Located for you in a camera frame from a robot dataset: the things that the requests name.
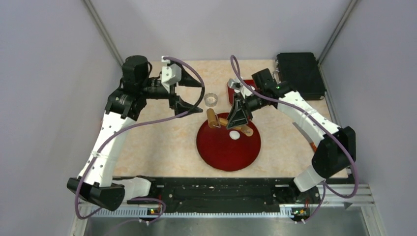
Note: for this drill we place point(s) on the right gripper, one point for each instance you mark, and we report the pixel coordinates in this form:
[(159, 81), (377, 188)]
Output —
[(237, 116)]

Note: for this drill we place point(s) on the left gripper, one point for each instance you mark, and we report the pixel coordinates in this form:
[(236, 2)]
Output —
[(175, 102)]

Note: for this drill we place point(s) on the wooden roller tool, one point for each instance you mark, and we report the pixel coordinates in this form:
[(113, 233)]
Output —
[(214, 121)]

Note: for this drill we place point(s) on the round red tray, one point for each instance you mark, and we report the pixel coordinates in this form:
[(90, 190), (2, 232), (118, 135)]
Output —
[(218, 150)]

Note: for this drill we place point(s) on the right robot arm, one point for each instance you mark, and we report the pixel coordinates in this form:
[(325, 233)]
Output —
[(335, 146)]

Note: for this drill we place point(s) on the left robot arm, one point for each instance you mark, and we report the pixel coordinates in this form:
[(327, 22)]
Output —
[(95, 183)]

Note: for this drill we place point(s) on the white dough ball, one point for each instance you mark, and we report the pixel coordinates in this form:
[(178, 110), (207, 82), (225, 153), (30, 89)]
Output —
[(234, 135)]

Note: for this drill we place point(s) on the rectangular red tray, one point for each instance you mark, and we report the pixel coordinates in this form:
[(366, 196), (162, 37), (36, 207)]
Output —
[(232, 91)]

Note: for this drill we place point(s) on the black case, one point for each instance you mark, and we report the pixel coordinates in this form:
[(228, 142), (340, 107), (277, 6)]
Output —
[(301, 70)]

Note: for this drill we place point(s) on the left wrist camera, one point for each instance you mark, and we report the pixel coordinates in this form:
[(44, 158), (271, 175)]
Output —
[(170, 74)]

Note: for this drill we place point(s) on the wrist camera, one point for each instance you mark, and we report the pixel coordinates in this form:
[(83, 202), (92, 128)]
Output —
[(235, 85), (170, 74)]

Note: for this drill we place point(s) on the metal ring cutter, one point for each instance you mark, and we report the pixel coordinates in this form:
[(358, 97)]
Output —
[(210, 99)]

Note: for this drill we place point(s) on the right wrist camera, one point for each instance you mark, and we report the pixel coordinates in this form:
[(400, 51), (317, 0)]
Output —
[(235, 85)]

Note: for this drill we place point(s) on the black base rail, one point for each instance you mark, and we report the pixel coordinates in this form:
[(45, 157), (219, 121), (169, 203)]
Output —
[(228, 195)]

